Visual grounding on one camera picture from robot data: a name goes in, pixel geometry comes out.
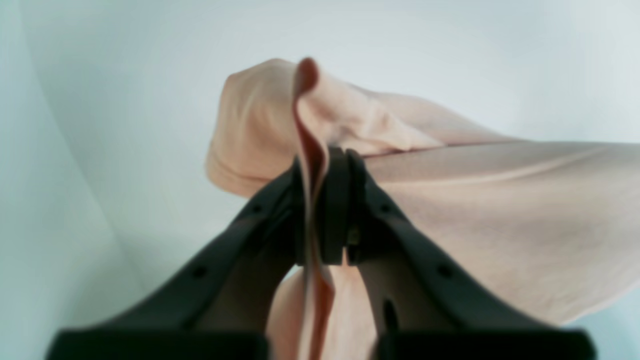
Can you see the peach pink T-shirt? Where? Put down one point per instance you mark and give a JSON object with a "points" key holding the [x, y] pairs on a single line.
{"points": [[551, 228]]}

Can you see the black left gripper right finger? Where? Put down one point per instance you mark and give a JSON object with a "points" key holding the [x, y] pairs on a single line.
{"points": [[425, 306]]}

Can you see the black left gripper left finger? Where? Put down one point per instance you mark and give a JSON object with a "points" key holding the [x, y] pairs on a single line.
{"points": [[217, 306]]}

